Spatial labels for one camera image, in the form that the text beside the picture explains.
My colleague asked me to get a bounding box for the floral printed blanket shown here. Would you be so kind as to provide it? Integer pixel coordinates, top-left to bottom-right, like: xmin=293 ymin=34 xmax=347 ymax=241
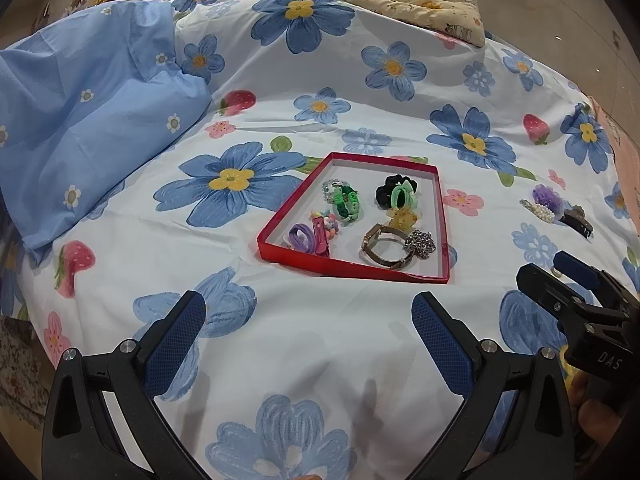
xmin=15 ymin=0 xmax=640 ymax=480

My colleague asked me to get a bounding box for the black scrunchie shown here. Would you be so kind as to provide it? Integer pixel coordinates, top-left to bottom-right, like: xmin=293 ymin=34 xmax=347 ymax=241
xmin=375 ymin=174 xmax=409 ymax=210

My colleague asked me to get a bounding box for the red shallow tray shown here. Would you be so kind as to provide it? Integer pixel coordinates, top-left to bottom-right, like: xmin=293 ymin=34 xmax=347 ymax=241
xmin=257 ymin=152 xmax=450 ymax=286

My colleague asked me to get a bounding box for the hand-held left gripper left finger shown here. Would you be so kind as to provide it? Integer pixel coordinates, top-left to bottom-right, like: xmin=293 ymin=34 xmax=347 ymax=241
xmin=41 ymin=290 xmax=211 ymax=480

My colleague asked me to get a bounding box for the floral rug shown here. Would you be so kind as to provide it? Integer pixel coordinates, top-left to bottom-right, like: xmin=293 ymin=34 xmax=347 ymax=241
xmin=0 ymin=315 xmax=56 ymax=429

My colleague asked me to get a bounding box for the colourful beaded bracelet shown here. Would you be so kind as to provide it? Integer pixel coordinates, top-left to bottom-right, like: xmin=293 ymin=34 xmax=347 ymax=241
xmin=312 ymin=210 xmax=342 ymax=242

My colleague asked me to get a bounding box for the yellow flower hair clip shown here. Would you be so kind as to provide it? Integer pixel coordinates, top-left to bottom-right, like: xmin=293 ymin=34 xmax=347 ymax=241
xmin=385 ymin=208 xmax=421 ymax=234

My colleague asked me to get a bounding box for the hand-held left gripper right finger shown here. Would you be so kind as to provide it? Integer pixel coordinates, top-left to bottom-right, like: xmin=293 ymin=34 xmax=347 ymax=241
xmin=411 ymin=291 xmax=583 ymax=480

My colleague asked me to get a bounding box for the green hair claw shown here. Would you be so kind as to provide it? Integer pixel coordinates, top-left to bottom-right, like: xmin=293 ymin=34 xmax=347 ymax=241
xmin=389 ymin=180 xmax=420 ymax=211

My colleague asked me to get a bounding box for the purple pom hair tie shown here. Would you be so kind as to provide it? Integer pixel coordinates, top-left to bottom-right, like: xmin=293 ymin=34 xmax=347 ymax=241
xmin=532 ymin=184 xmax=566 ymax=211

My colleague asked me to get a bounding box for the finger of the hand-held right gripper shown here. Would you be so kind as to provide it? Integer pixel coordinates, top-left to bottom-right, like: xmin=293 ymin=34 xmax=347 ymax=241
xmin=516 ymin=263 xmax=594 ymax=332
xmin=553 ymin=251 xmax=640 ymax=312

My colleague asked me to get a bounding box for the silver chain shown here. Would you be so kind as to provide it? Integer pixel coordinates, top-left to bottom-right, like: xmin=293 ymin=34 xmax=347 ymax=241
xmin=404 ymin=230 xmax=437 ymax=260

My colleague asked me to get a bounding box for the black glitter hair claw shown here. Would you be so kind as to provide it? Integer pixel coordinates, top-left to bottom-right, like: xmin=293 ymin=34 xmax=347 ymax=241
xmin=560 ymin=205 xmax=595 ymax=239

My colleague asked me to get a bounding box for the green braided keychain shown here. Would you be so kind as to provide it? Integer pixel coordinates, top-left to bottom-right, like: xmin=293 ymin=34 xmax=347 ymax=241
xmin=321 ymin=178 xmax=362 ymax=224

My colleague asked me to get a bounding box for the person's right hand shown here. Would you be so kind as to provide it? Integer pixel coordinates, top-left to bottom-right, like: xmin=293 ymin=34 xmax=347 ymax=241
xmin=577 ymin=396 xmax=640 ymax=448

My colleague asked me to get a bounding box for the wristwatch with brown strap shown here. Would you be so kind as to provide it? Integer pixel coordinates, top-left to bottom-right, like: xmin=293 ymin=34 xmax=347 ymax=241
xmin=361 ymin=223 xmax=416 ymax=270

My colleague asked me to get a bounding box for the pink hair clip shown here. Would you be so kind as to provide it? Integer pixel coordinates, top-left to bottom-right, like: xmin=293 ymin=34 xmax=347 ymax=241
xmin=310 ymin=212 xmax=332 ymax=257

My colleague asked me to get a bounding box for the light blue pillow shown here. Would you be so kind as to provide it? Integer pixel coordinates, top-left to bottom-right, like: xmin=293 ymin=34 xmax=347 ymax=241
xmin=0 ymin=0 xmax=214 ymax=267

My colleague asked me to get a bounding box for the cream panda print pillow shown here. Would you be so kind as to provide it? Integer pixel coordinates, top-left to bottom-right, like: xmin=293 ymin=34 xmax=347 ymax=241
xmin=340 ymin=0 xmax=487 ymax=49

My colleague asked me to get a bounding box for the pearl hair clip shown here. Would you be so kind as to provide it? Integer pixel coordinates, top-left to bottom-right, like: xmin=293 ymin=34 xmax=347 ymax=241
xmin=519 ymin=199 xmax=557 ymax=224

